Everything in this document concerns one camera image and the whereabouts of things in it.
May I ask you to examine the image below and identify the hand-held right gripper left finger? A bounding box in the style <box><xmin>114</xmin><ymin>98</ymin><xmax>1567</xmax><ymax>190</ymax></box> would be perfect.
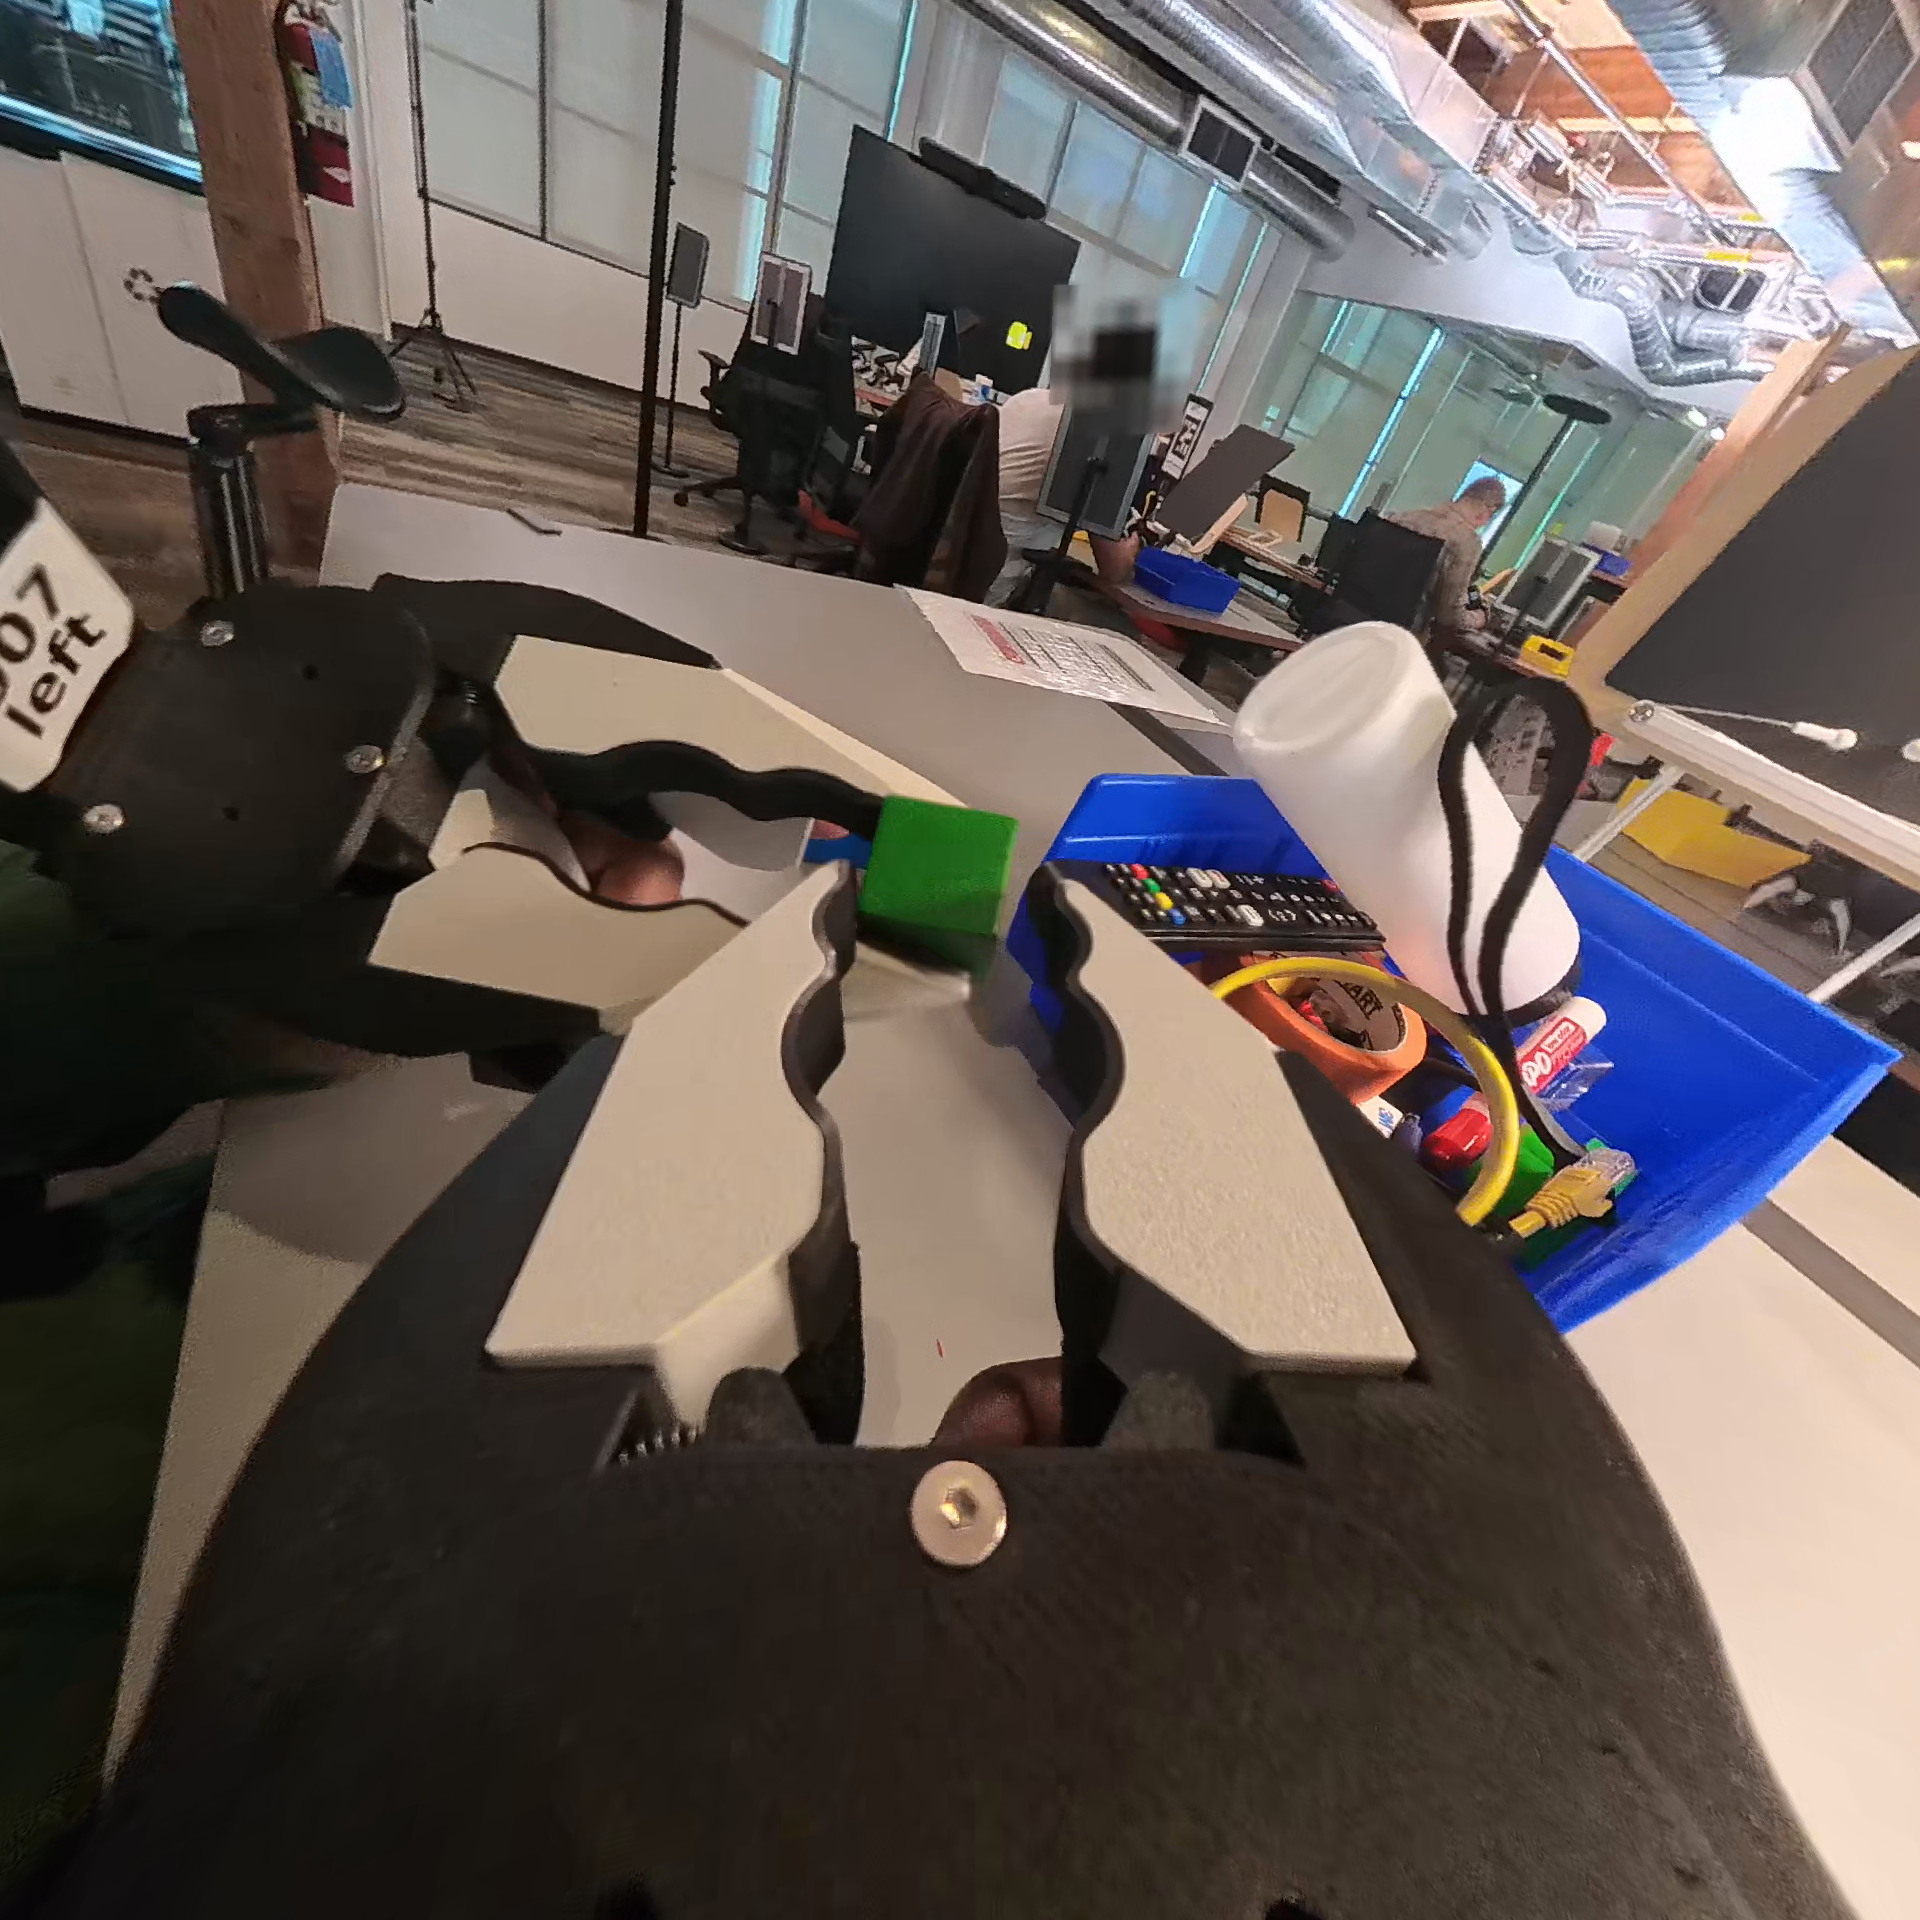
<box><xmin>487</xmin><ymin>863</ymin><xmax>864</xmax><ymax>1443</ymax></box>

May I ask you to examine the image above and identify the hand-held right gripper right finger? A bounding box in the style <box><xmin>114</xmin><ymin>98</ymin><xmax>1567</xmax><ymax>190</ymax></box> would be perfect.
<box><xmin>1026</xmin><ymin>866</ymin><xmax>1420</xmax><ymax>1449</ymax></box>

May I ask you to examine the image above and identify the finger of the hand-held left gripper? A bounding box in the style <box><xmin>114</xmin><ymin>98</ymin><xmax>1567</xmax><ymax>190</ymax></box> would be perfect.
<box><xmin>487</xmin><ymin>638</ymin><xmax>923</xmax><ymax>842</ymax></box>
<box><xmin>368</xmin><ymin>840</ymin><xmax>976</xmax><ymax>1041</ymax></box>

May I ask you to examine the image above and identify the green foam cube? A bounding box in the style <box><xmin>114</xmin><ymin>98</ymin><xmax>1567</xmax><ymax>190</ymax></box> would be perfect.
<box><xmin>858</xmin><ymin>798</ymin><xmax>1020</xmax><ymax>976</ymax></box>

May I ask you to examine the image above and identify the large blue plastic bin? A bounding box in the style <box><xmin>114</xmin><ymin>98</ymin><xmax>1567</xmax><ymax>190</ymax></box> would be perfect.
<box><xmin>1009</xmin><ymin>774</ymin><xmax>1905</xmax><ymax>1336</ymax></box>

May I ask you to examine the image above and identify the person's left forearm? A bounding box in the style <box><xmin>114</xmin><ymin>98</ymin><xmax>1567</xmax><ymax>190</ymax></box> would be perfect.
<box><xmin>0</xmin><ymin>840</ymin><xmax>227</xmax><ymax>1309</ymax></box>

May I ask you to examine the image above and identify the person's left hand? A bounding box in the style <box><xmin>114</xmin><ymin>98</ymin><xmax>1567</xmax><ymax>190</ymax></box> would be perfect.
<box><xmin>562</xmin><ymin>817</ymin><xmax>683</xmax><ymax>911</ymax></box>

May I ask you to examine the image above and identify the orange tape roll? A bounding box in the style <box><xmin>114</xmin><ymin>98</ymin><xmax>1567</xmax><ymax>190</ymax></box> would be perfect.
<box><xmin>1224</xmin><ymin>976</ymin><xmax>1432</xmax><ymax>1104</ymax></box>

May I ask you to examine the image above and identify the black remote control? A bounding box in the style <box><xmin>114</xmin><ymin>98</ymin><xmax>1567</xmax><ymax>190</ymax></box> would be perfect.
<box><xmin>1048</xmin><ymin>861</ymin><xmax>1385</xmax><ymax>954</ymax></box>

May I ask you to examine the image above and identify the black office chair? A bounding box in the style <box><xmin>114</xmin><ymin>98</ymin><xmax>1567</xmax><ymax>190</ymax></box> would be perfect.
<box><xmin>675</xmin><ymin>322</ymin><xmax>873</xmax><ymax>566</ymax></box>

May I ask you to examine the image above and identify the white red marker pen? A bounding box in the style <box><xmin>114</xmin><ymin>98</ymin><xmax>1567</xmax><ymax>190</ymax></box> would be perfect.
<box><xmin>1506</xmin><ymin>1002</ymin><xmax>1610</xmax><ymax>1104</ymax></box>

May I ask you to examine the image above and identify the black stand with paddle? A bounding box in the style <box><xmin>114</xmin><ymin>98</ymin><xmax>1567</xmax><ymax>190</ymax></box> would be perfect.
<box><xmin>158</xmin><ymin>282</ymin><xmax>407</xmax><ymax>594</ymax></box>

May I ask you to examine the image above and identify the white printed paper sheet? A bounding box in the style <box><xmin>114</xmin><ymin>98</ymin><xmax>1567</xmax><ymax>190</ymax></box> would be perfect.
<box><xmin>903</xmin><ymin>587</ymin><xmax>1231</xmax><ymax>725</ymax></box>

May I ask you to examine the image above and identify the black pole with ribbed disc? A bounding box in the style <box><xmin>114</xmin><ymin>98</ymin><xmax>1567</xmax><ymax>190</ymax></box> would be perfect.
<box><xmin>631</xmin><ymin>0</ymin><xmax>689</xmax><ymax>541</ymax></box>

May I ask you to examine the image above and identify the white recycling cabinet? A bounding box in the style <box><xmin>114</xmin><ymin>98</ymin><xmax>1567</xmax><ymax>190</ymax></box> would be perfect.
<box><xmin>0</xmin><ymin>142</ymin><xmax>250</xmax><ymax>442</ymax></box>

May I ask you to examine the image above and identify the white plastic bottle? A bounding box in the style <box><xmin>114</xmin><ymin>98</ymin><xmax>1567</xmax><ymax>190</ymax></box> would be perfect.
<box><xmin>1233</xmin><ymin>619</ymin><xmax>1585</xmax><ymax>1010</ymax></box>

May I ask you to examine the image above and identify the grey monitor on stand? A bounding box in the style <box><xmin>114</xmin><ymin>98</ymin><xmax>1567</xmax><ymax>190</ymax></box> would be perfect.
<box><xmin>1046</xmin><ymin>403</ymin><xmax>1164</xmax><ymax>541</ymax></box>

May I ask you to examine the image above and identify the black computer monitor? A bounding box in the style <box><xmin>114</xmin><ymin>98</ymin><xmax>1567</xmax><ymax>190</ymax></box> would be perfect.
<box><xmin>825</xmin><ymin>128</ymin><xmax>1081</xmax><ymax>401</ymax></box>

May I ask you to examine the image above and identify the small blue bin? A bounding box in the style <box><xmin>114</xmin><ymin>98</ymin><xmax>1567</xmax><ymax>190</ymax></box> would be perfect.
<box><xmin>1132</xmin><ymin>545</ymin><xmax>1243</xmax><ymax>617</ymax></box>

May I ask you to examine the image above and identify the long wooden table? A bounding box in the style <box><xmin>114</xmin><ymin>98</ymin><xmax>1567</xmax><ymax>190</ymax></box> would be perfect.
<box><xmin>1112</xmin><ymin>577</ymin><xmax>1308</xmax><ymax>655</ymax></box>

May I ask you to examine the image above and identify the open laptop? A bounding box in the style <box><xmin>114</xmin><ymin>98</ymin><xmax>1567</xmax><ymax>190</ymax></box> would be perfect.
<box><xmin>1162</xmin><ymin>424</ymin><xmax>1296</xmax><ymax>550</ymax></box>

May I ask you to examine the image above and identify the red fire extinguisher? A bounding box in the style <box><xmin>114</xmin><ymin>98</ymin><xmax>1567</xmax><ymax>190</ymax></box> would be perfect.
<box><xmin>274</xmin><ymin>0</ymin><xmax>360</xmax><ymax>209</ymax></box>

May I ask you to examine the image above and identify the person's green jacket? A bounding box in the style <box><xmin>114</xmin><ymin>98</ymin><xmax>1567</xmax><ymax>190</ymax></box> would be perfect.
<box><xmin>0</xmin><ymin>1201</ymin><xmax>196</xmax><ymax>1877</ymax></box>

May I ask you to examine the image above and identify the white metal stand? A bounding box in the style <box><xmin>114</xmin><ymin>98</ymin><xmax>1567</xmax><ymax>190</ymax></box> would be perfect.
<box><xmin>1612</xmin><ymin>698</ymin><xmax>1920</xmax><ymax>1008</ymax></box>

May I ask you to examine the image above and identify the dark panel with wooden edge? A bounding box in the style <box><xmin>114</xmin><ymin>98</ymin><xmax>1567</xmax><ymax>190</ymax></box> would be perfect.
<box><xmin>1560</xmin><ymin>346</ymin><xmax>1920</xmax><ymax>818</ymax></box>

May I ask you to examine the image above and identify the yellow network cable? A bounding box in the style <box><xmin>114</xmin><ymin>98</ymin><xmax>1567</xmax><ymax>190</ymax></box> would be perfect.
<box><xmin>1212</xmin><ymin>959</ymin><xmax>1638</xmax><ymax>1239</ymax></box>

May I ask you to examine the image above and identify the black bottle cord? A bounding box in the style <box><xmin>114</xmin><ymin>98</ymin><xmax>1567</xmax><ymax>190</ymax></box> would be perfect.
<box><xmin>1439</xmin><ymin>675</ymin><xmax>1601</xmax><ymax>1158</ymax></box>

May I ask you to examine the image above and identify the wooden support post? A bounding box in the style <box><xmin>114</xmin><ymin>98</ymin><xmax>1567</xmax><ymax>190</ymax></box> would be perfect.
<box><xmin>171</xmin><ymin>0</ymin><xmax>346</xmax><ymax>566</ymax></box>

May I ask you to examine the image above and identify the metal air duct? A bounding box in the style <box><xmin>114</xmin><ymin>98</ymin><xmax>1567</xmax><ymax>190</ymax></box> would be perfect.
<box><xmin>1352</xmin><ymin>0</ymin><xmax>1920</xmax><ymax>378</ymax></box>
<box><xmin>961</xmin><ymin>0</ymin><xmax>1360</xmax><ymax>256</ymax></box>

